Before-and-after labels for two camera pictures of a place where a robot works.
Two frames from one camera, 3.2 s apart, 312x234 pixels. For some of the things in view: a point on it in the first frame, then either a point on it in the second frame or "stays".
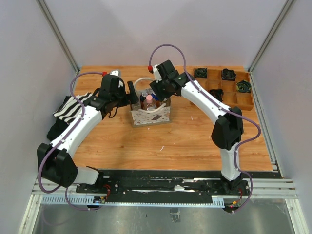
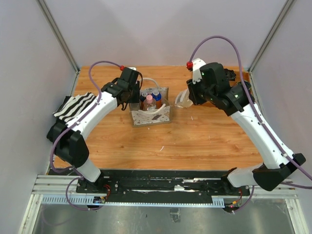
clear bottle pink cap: x=149 y=103 stays
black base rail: x=164 y=185 stays
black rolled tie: x=228 y=74 stays
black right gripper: x=156 y=88 → x=192 y=88
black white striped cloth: x=68 y=110 stays
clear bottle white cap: x=165 y=101 → x=182 y=100
